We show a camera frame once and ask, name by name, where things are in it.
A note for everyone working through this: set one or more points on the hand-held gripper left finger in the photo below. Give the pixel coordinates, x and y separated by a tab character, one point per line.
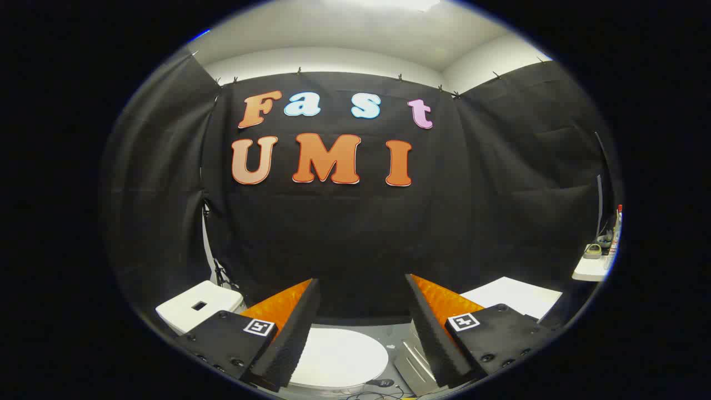
286	344

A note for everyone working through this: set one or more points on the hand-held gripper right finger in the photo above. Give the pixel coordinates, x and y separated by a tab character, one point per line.
436	344

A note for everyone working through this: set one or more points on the white toilet lid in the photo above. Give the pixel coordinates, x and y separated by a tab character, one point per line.
339	355

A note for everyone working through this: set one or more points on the white toilet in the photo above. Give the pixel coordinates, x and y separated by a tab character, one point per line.
191	316

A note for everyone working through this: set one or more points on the black power adaptor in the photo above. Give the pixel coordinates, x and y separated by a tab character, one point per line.
383	383

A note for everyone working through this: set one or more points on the white drawer cabinet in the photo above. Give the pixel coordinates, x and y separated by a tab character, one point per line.
514	297

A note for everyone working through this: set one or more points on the black backdrop cloth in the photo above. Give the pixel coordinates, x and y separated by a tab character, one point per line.
344	233

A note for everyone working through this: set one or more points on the white stand pole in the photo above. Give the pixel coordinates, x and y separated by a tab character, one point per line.
206	244

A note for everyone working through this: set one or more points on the white side table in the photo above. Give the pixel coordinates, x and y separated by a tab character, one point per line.
589	269

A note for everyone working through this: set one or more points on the small grey object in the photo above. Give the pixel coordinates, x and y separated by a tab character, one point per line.
592	251

